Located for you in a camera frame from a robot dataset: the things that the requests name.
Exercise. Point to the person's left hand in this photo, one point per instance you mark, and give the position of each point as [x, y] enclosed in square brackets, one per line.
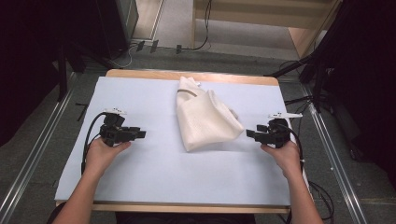
[101, 155]

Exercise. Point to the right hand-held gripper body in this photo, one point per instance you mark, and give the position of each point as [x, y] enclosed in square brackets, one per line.
[275, 133]

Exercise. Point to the person's right hand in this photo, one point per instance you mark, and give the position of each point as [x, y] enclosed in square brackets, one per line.
[285, 157]

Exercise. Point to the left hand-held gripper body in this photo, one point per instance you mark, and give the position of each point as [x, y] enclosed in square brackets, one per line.
[112, 132]

